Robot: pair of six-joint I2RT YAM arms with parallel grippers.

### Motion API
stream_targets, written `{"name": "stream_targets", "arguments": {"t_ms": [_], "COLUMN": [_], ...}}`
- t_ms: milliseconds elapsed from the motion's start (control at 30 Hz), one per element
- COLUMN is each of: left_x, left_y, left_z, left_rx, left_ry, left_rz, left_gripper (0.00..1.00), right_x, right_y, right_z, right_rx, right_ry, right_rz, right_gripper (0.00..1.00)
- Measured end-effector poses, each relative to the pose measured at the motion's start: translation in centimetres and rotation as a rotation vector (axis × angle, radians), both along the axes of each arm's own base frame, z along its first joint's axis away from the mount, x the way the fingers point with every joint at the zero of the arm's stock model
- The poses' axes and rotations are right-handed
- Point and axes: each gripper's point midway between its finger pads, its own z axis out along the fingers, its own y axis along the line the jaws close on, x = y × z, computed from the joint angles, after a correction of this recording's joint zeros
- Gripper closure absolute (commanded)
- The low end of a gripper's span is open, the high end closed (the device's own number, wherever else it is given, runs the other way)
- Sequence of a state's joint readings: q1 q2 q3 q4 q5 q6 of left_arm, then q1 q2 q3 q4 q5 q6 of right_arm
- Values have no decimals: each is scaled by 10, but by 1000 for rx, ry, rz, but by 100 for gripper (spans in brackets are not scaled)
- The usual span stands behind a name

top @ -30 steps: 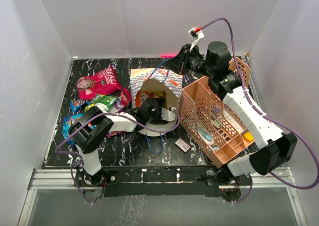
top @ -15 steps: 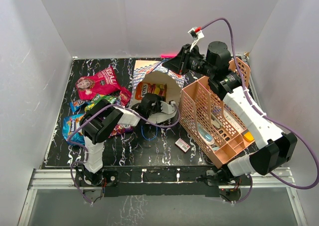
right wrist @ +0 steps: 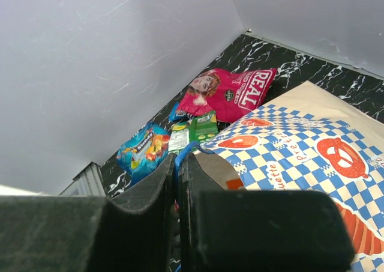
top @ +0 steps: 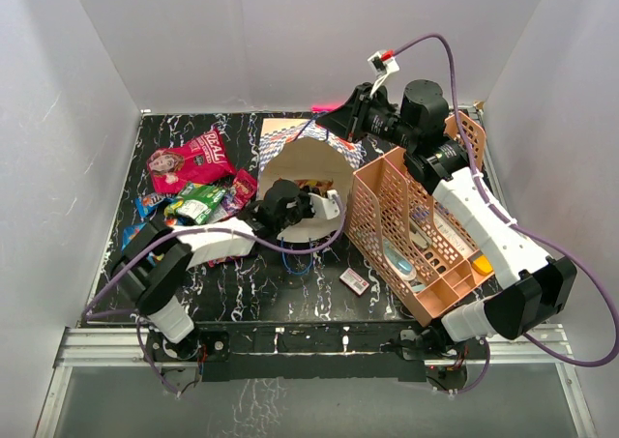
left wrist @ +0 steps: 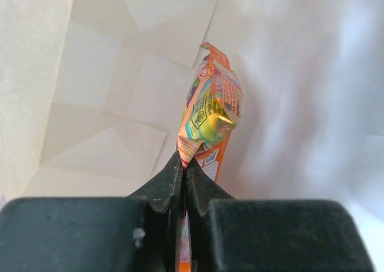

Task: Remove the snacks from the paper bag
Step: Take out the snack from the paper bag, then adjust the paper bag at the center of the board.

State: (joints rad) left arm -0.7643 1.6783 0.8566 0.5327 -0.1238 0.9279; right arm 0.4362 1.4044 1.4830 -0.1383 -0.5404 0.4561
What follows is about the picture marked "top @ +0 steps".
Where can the blue tape dispenser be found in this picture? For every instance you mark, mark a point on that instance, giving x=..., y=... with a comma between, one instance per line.
x=402, y=267

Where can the pink mesh file organizer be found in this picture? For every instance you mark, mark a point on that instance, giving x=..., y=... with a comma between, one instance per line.
x=386, y=203

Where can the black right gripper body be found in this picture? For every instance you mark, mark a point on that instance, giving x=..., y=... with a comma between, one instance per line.
x=370, y=117

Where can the purple snack packet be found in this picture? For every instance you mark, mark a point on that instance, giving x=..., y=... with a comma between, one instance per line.
x=227, y=208

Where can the blue candy bar wrapper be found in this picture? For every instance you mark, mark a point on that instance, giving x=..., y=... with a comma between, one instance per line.
x=148, y=204

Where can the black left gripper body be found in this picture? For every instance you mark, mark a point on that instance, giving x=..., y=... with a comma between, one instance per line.
x=303, y=210

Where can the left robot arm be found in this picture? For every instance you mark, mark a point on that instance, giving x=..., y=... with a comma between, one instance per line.
x=151, y=269

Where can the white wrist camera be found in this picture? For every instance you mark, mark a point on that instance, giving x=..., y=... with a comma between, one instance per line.
x=325, y=206
x=384, y=65

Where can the small red white box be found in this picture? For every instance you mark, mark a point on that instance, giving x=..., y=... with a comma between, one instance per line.
x=354, y=282

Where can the checkered paper bag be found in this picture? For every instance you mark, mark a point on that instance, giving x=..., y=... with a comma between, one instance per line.
x=293, y=149

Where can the red snack packet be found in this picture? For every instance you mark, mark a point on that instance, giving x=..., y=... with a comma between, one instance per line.
x=242, y=189

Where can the green snack packet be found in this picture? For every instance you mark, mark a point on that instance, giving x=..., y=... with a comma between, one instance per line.
x=196, y=202

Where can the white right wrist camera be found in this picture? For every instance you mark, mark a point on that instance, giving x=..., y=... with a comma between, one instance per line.
x=384, y=65

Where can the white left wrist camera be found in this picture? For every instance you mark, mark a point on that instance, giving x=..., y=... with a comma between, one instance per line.
x=325, y=206

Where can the yellow object in organizer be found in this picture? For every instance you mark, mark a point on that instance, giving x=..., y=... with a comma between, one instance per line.
x=482, y=266

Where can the pink snack bag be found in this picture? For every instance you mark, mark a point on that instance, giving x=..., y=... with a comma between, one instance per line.
x=202, y=160

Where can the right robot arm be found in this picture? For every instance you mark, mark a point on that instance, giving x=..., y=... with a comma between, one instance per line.
x=535, y=286

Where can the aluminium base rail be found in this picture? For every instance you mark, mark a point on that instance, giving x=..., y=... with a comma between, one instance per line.
x=247, y=350

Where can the blue chips bag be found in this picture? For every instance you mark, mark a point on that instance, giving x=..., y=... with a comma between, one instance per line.
x=129, y=233

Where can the orange snack packet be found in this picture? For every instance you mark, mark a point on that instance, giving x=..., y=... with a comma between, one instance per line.
x=315, y=186

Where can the purple berries candy packet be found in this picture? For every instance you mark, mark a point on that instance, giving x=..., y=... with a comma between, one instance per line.
x=218, y=261

